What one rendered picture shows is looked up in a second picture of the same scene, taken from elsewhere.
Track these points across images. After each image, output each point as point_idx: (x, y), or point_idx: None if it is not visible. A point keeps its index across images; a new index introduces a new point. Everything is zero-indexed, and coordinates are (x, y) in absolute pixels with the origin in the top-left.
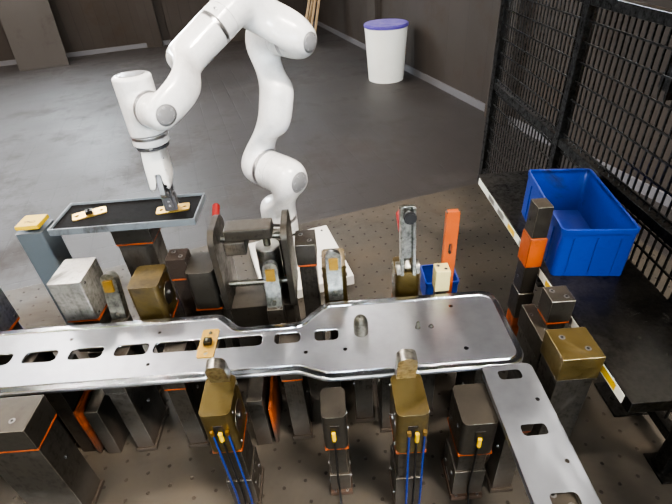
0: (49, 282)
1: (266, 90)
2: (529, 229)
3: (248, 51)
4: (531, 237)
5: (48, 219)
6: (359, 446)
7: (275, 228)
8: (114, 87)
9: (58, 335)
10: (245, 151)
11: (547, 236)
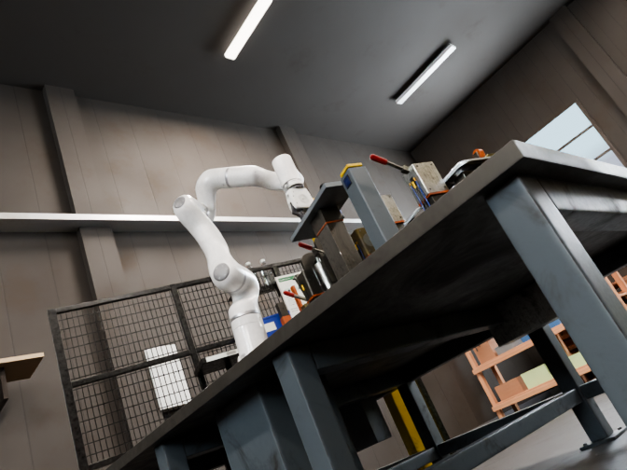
0: (388, 194)
1: (216, 228)
2: (285, 312)
3: (198, 206)
4: (288, 313)
5: (341, 178)
6: None
7: (299, 275)
8: (290, 158)
9: (414, 217)
10: (230, 255)
11: (281, 324)
